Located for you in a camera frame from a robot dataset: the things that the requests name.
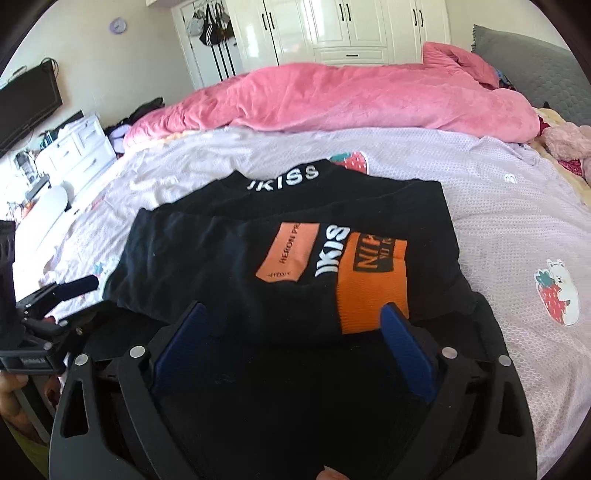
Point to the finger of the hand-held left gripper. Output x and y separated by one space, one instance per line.
60 330
78 286

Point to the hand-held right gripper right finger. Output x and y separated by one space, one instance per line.
406 350

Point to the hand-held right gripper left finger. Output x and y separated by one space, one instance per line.
178 355

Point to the black sweater with orange cuffs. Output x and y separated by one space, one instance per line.
207 249

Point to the pile of dark clothes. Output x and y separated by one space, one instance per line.
138 115

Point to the person's left hand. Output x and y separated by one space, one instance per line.
14 390

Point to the person's right hand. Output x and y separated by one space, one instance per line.
330 473

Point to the white rounded furniture piece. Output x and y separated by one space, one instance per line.
44 210

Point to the white dresser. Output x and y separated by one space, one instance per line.
78 147

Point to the lilac printed bedsheet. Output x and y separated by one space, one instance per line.
508 221

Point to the black television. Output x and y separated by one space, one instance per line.
27 108

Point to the white door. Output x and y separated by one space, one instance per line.
184 60

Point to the pink quilt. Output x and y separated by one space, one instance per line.
346 97

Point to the pink fluffy garment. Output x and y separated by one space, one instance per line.
568 143

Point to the white hanging bag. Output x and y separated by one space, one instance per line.
195 24

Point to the black striped hanging bag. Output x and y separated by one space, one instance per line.
210 30

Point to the colourful printed cloth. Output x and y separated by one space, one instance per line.
503 78

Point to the brown hanging bag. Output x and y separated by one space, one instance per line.
226 25

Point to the grey quilted headboard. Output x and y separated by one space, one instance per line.
535 69

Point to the white wardrobe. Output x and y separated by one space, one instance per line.
341 27

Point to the purple wall clock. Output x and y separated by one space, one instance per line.
117 25

